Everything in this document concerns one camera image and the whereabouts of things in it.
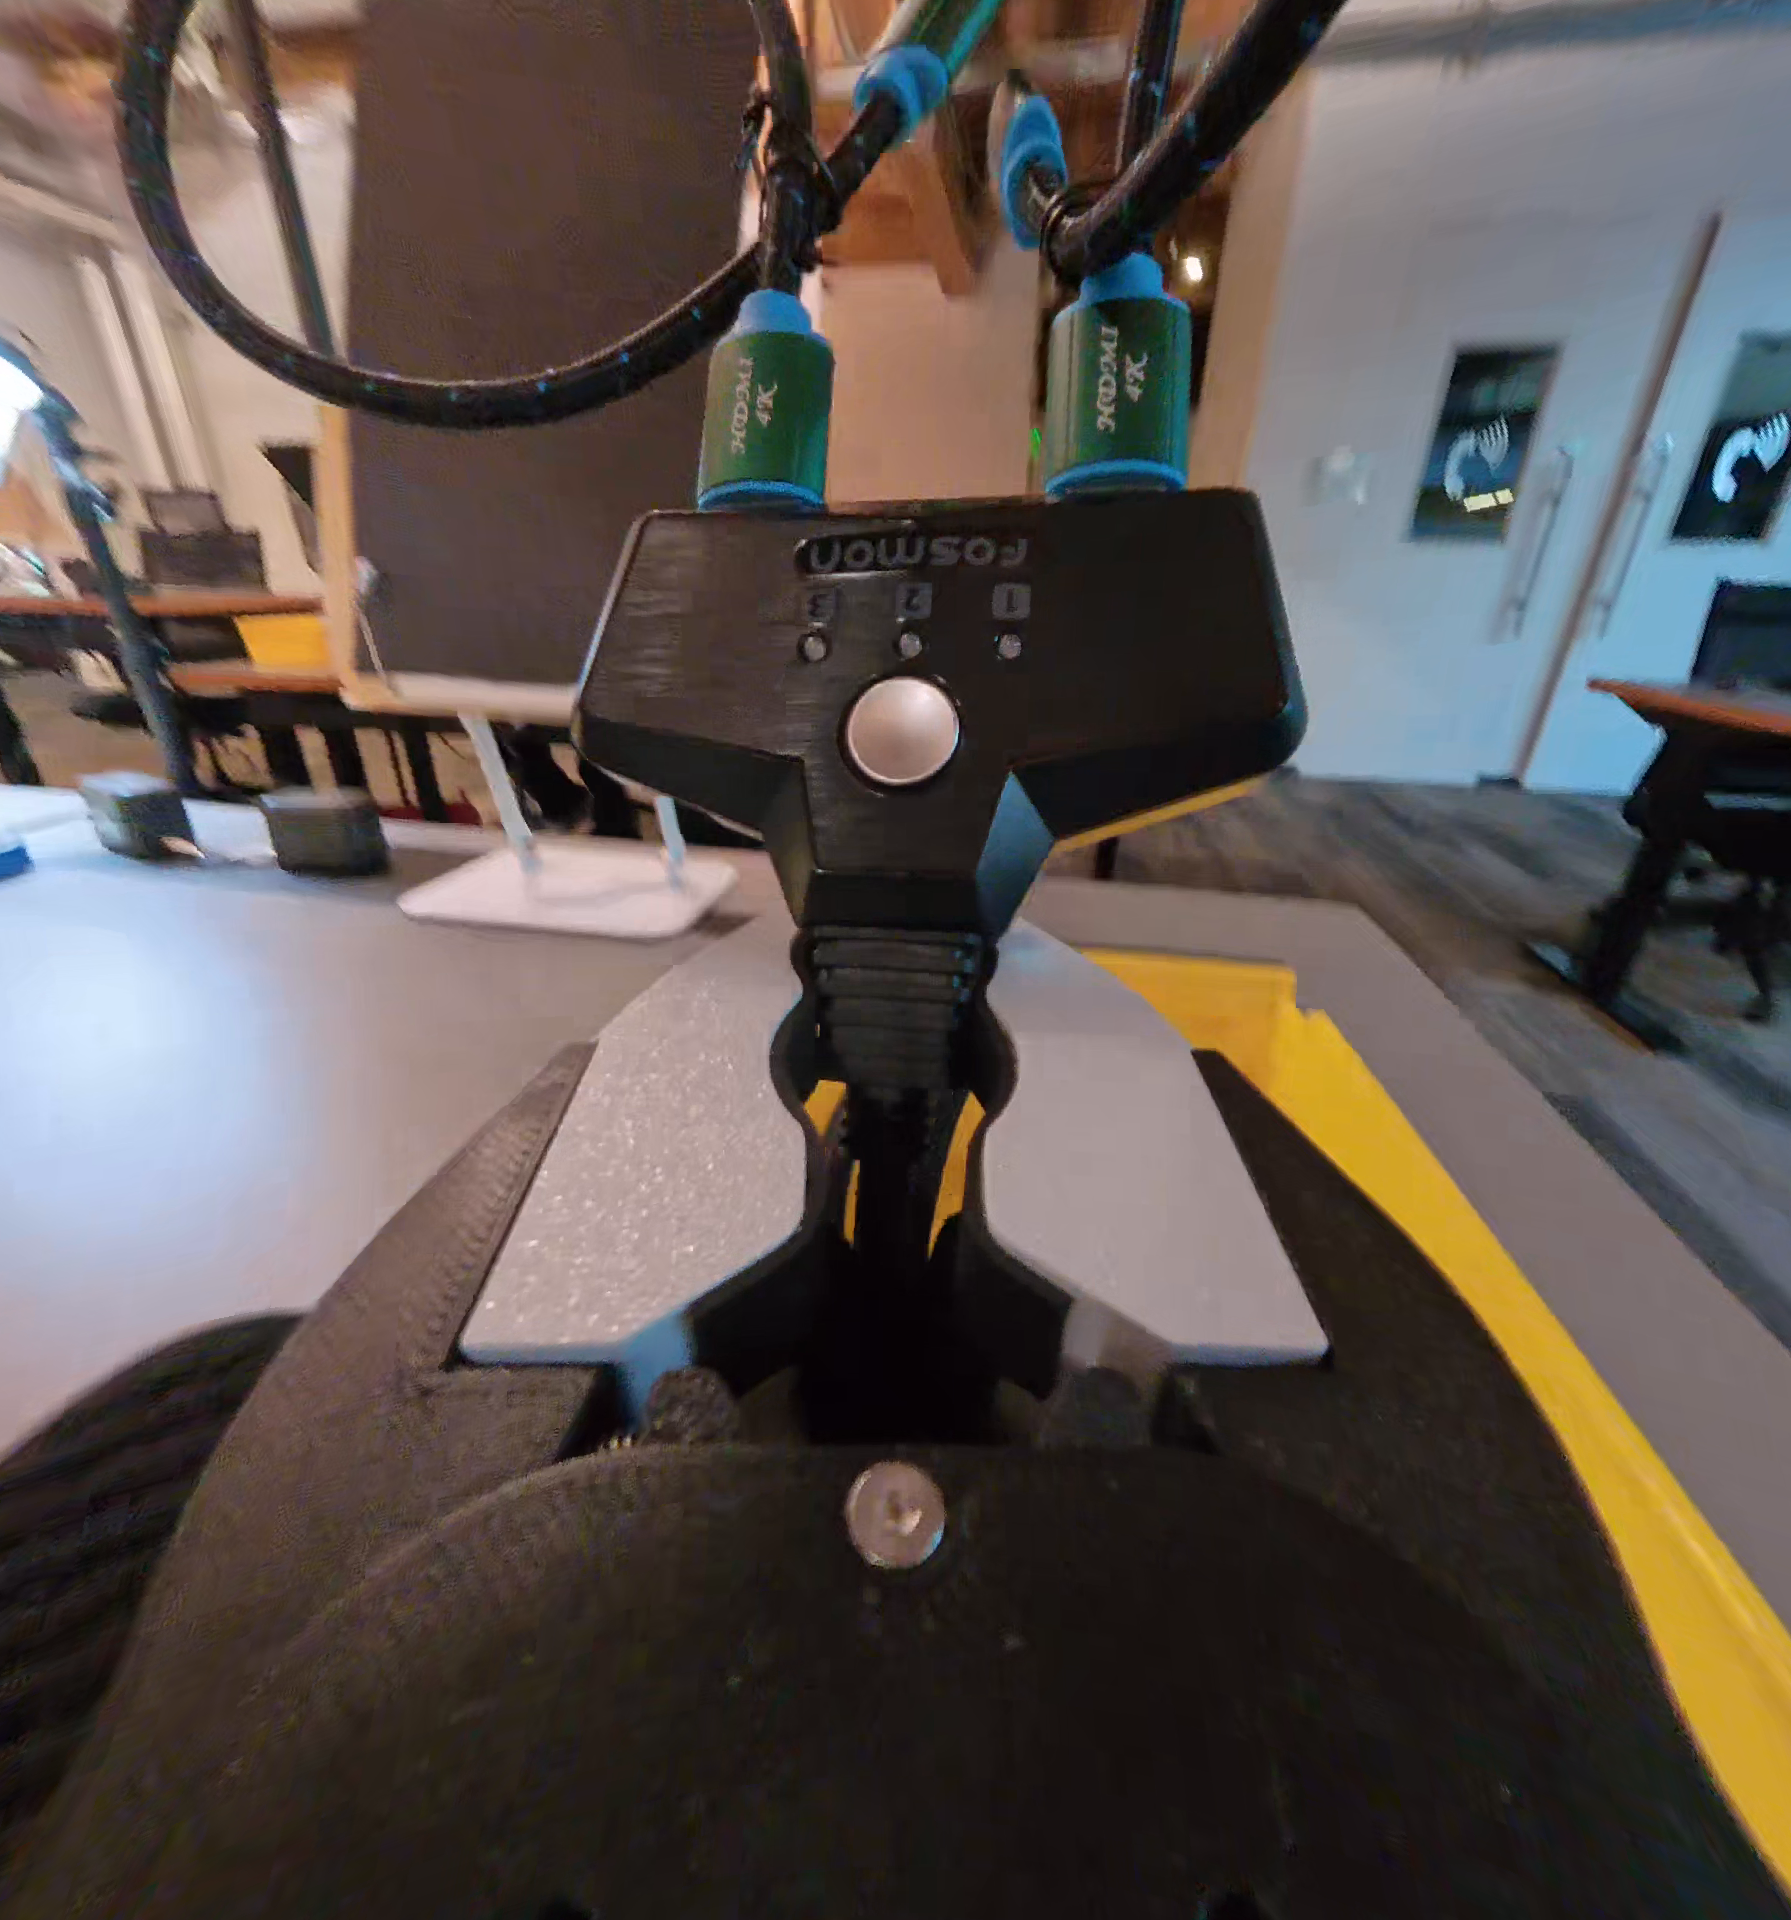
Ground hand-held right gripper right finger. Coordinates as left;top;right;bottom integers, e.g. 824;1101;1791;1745
928;922;1332;1450

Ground dark grey box device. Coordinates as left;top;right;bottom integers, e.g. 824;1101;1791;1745
76;768;202;862
256;785;394;880

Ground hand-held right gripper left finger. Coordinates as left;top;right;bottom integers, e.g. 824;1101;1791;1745
456;922;856;1450

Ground black board on white stand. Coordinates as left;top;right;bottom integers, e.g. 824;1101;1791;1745
314;0;766;942

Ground yellow plastic bin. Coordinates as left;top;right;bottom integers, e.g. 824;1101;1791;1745
806;943;1791;1920

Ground cluttered wooden workbench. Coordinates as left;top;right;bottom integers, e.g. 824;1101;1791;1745
0;587;330;790

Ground black mesh cushion pad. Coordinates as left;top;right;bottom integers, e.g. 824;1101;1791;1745
0;1312;304;1920

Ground black hdmi switch box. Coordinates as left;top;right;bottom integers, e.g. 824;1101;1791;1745
572;486;1310;939

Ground wooden office desk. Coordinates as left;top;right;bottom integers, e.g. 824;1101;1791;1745
1527;673;1791;1051

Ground door window with phone icon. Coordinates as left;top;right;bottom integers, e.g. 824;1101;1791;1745
1412;343;1561;546
1669;330;1791;546

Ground small black monitor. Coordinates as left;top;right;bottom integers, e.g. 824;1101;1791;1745
138;486;270;591

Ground black office chair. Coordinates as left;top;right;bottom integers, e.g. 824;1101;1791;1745
1687;579;1791;696

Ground black light stand pole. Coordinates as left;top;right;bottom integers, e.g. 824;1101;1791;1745
22;385;210;800

